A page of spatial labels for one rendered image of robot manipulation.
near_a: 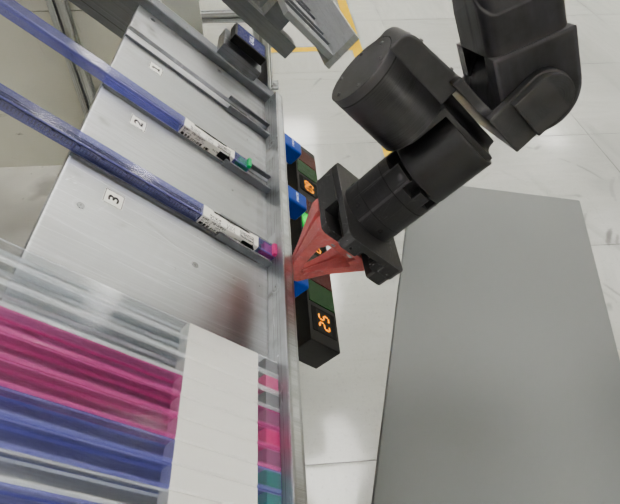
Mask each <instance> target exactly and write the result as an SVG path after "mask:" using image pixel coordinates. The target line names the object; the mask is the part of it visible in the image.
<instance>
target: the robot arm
mask: <svg viewBox="0 0 620 504"><path fill-rule="evenodd" d="M452 5H453V12H454V17H455V21H456V26H457V30H458V35H459V39H460V42H459V43H457V44H456V45H457V50H458V54H459V59H460V63H461V67H462V72H463V76H462V77H460V76H459V75H457V74H456V73H455V72H454V71H453V70H454V69H453V68H452V67H450V68H449V67H448V66H447V65H446V64H445V63H444V62H443V61H442V60H441V59H440V58H439V57H438V56H437V55H436V54H435V53H433V52H432V51H431V50H430V49H429V48H428V47H427V46H426V45H425V44H424V43H423V39H422V38H420V39H419V38H417V37H416V36H414V35H412V34H411V33H410V32H407V31H405V30H403V29H401V28H399V27H390V28H388V29H387V30H385V31H384V32H383V34H382V35H381V36H380V37H379V38H378V39H377V40H376V41H374V42H373V43H371V44H370V45H369V46H367V47H366V48H365V49H364V50H363V51H361V52H360V53H359V54H358V55H357V56H356V57H355V58H354V59H353V61H352V62H351V63H350V64H349V65H348V66H347V68H346V69H345V70H344V72H343V73H342V74H341V76H340V77H339V79H338V81H337V82H336V84H335V86H334V89H333V91H332V100H333V101H334V102H335V103H336V104H337V105H338V106H339V107H340V108H342V109H343V110H344V111H345V112H346V113H347V114H348V115H349V116H350V117H351V118H352V119H353V120H354V121H355V122H356V123H358V124H359V125H360V126H361V127H362V128H363V129H364V130H365V131H366V132H367V133H368V134H369V135H370V136H371V137H373V138H374V139H375V140H376V141H377V142H378V143H379V144H380V145H381V146H382V147H383V148H384V149H385V150H387V151H392V152H390V153H389V154H388V155H387V156H386V157H384V158H383V159H382V160H381V161H380V162H379V163H377V164H376V165H375V166H374V167H373V168H372V169H370V170H369V171H368V172H367V173H366V174H364V175H363V176H362V177H361V178H360V179H358V178H357V177H356V176H355V175H353V174H352V173H351V172H350V171H348V170H347V169H346V168H345V167H343V166H342V165H341V164H339V163H336V164H335V165H334V166H333V167H331V168H330V169H329V170H328V171H327V172H326V173H325V174H324V175H323V176H322V177H321V178H320V179H319V180H317V181H316V186H317V194H318V198H317V199H316V200H315V201H314V202H313V203H312V205H311V208H310V211H309V214H308V216H307V219H306V222H305V224H304V227H303V230H302V232H301V235H300V238H299V241H298V243H297V246H296V248H295V250H294V252H293V255H292V261H293V277H294V281H301V280H305V279H310V278H314V277H318V276H322V275H326V274H335V273H346V272H358V271H365V275H366V277H367V278H368V279H369V280H371V281H372V282H374V283H375V284H377V285H381V284H382V283H384V282H385V281H387V280H388V279H389V280H391V279H392V278H394V277H395V276H396V275H398V274H399V273H401V272H402V271H403V268H402V265H401V261H400V258H399V254H398V251H397V247H396V244H395V240H394V236H396V235H397V234H398V233H400V232H401V231H403V230H404V229H405V228H407V227H408V226H409V225H411V224H412V223H413V222H415V221H416V220H417V219H419V218H420V217H421V216H423V215H424V214H425V213H427V212H428V211H429V210H431V209H432V208H433V207H435V206H436V205H437V204H439V202H441V201H443V200H444V199H445V198H447V197H448V196H449V195H451V194H452V193H453V192H455V191H456V190H457V189H459V188H460V187H461V186H463V185H464V184H465V183H467V182H468V181H469V180H471V179H472V178H473V177H475V176H476V175H477V174H479V173H480V172H481V171H483V170H484V169H485V168H487V167H488V166H490V165H491V164H492V161H491V159H492V157H491V155H490V153H489V148H490V146H491V144H492V143H493V142H494V141H493V139H492V138H491V137H490V136H489V135H488V134H487V133H486V131H485V130H484V129H483V128H482V127H484V128H485V129H486V130H488V131H489V132H490V133H492V134H493V135H494V136H496V137H497V138H498V139H500V140H501V141H502V142H504V143H505V144H506V145H508V146H509V147H510V148H512V149H513V150H515V151H516V152H518V151H519V150H520V149H521V148H522V147H524V146H525V145H526V144H527V143H528V142H529V141H530V140H531V139H532V138H533V137H534V136H536V135H538V136H540V135H541V134H542V133H543V132H545V131H546V130H548V129H550V128H552V127H554V126H555V125H557V124H558V123H559V122H561V121H562V120H563V119H564V118H565V117H566V116H567V115H568V114H569V113H570V111H571V110H572V109H573V107H574V105H575V104H576V102H577V100H578V97H579V94H580V91H581V86H582V73H581V63H580V53H579V43H578V34H577V25H575V24H571V23H567V17H566V8H565V0H452ZM479 124H480V125H481V126H482V127H481V126H480V125H479ZM325 246H330V247H331V248H330V249H329V250H327V251H326V252H324V253H323V254H321V255H320V256H318V257H316V258H314V259H312V260H310V261H308V260H309V259H310V258H311V256H312V255H313V254H314V253H315V252H316V251H317V250H318V249H319V248H320V247H325ZM307 261H308V262H307ZM306 262H307V263H306Z"/></svg>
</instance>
